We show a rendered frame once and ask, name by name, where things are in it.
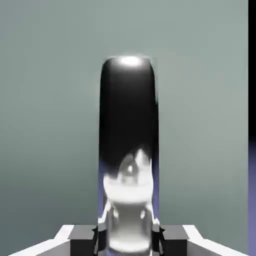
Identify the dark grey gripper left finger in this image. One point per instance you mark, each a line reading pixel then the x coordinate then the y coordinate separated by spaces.
pixel 82 240

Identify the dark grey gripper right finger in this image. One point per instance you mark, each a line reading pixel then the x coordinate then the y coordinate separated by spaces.
pixel 174 240

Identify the grey-green painted cabinet door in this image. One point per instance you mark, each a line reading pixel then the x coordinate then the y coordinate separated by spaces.
pixel 50 120

